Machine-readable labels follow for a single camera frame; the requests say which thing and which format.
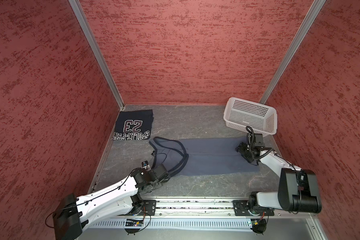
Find grey blue tank top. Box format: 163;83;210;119
149;137;260;178

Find navy tank top red trim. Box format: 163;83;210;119
112;110;154;141

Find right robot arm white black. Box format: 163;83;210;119
236;143;322;216

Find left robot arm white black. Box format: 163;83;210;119
52;163;171;240

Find white plastic laundry basket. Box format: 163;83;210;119
223;97;278;137

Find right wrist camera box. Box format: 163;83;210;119
252;134;266;148

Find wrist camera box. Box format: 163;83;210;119
252;134;266;148
142;161;151;171

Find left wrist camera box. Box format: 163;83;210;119
142;161;151;171

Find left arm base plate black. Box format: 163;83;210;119
137;200;157;217

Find left controller board with wires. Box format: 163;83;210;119
124;219;145;235

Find controller board with wires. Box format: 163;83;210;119
251;219;268;235
124;219;145;235

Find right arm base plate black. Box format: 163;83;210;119
233;200;275;217

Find aluminium mounting rail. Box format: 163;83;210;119
77;197;317;219

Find right controller board with wires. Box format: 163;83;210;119
251;219;268;235

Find white slotted cable duct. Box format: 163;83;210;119
91;218;252;232

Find right aluminium corner post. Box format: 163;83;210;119
259;0;326;104

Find aluminium corner post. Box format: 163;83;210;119
259;0;326;104
69;0;125;111

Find left aluminium corner post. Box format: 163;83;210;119
69;0;125;111

